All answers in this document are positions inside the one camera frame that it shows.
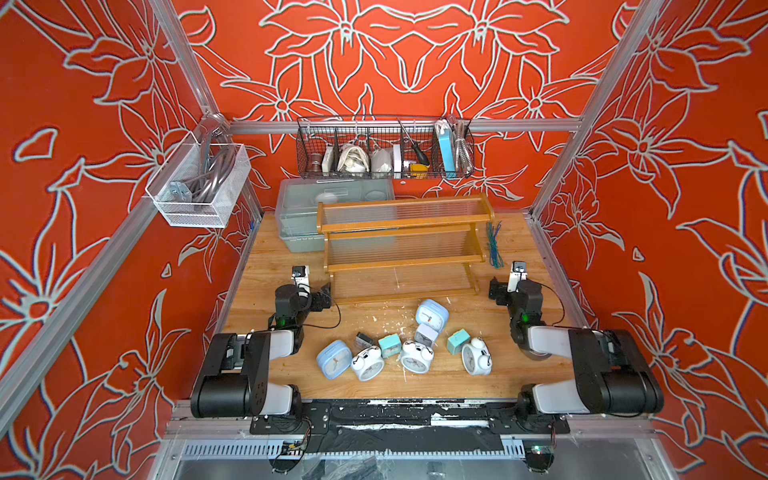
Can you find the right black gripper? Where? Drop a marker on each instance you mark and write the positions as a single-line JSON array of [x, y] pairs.
[[499, 290]]

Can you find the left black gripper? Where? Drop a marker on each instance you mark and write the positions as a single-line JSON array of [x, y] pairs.
[[321, 297]]

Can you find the teal square alarm clock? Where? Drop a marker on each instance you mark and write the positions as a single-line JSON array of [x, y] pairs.
[[390, 345], [456, 341]]

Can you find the lilac square alarm clock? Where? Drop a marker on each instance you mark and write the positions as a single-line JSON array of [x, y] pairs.
[[426, 335]]

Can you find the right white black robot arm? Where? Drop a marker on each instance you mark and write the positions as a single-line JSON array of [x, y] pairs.
[[610, 375]]

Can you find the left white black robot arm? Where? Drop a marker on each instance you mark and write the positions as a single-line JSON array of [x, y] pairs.
[[234, 378]]

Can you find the blue rounded alarm clock left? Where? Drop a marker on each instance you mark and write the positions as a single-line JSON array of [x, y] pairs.
[[334, 359]]

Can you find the blue rounded alarm clock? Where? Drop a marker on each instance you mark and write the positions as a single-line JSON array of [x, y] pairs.
[[431, 313], [334, 359]]

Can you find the blue rounded alarm clock right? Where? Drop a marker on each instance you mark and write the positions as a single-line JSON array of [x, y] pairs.
[[431, 313]]

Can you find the wooden two-tier shelf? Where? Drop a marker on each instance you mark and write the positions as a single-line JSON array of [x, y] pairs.
[[395, 250]]

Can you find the tape roll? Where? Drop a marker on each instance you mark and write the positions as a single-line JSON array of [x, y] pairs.
[[536, 356]]

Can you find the white twin-bell clock right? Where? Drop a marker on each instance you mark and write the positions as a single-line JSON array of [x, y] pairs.
[[476, 357]]

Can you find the white twin-bell clock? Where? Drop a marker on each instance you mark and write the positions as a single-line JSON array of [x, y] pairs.
[[416, 357], [368, 364], [476, 357]]

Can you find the white twin-bell clock left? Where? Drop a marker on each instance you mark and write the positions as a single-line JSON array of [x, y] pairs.
[[368, 364]]

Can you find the clear plastic storage bin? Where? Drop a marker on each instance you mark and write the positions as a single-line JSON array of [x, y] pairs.
[[298, 200]]

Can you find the white twin-bell clock middle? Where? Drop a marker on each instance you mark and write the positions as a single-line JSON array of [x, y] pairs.
[[416, 357]]

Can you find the white cloth in basket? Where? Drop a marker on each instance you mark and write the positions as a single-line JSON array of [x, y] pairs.
[[353, 159]]

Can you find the blue box in basket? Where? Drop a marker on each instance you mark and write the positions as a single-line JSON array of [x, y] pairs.
[[444, 134]]

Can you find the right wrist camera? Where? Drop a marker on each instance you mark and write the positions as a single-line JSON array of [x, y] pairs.
[[518, 272]]

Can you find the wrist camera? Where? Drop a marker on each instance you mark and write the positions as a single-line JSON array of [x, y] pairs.
[[300, 276], [518, 272]]

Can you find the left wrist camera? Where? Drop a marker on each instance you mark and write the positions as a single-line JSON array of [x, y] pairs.
[[300, 276]]

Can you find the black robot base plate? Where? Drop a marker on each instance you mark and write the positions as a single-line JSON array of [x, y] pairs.
[[416, 427]]

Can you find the black wire wall basket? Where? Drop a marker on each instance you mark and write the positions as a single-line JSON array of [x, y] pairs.
[[398, 148]]

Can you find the white mesh wall basket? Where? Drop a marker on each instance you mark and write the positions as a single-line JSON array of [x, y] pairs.
[[200, 184]]

